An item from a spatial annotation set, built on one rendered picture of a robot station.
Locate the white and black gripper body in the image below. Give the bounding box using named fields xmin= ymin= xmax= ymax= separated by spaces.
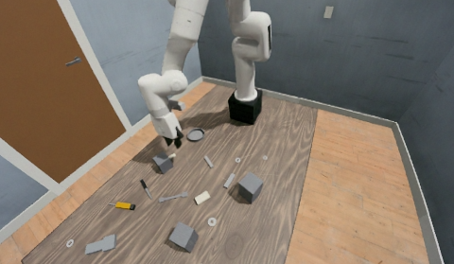
xmin=150 ymin=110 xmax=181 ymax=139

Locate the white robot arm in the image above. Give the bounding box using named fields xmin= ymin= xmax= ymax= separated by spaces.
xmin=137 ymin=0 xmax=271 ymax=117

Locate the cream flat bar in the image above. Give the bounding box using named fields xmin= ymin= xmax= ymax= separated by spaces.
xmin=195 ymin=191 xmax=210 ymax=205

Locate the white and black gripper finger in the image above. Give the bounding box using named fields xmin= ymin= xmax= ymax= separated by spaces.
xmin=163 ymin=137 xmax=173 ymax=146
xmin=173 ymin=127 xmax=183 ymax=149

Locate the grey round shallow dish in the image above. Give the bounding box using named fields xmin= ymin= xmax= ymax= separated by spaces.
xmin=187 ymin=128 xmax=204 ymax=142

